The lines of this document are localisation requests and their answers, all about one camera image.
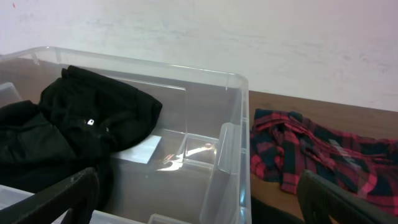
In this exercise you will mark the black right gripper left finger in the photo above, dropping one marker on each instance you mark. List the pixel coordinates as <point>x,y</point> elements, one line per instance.
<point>74,197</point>

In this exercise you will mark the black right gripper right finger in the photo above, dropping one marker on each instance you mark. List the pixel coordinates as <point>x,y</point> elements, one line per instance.
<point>322,201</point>

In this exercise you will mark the black garment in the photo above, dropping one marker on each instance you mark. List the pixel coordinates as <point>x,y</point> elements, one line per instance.
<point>262,213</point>
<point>81,119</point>

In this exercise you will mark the red plaid shirt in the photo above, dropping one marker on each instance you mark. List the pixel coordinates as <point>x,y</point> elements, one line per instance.
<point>283,144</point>

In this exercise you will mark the white label in bin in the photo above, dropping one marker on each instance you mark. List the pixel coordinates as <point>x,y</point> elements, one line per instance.
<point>140,153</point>

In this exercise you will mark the clear plastic storage bin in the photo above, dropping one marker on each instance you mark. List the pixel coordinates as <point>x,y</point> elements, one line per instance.
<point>199,171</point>

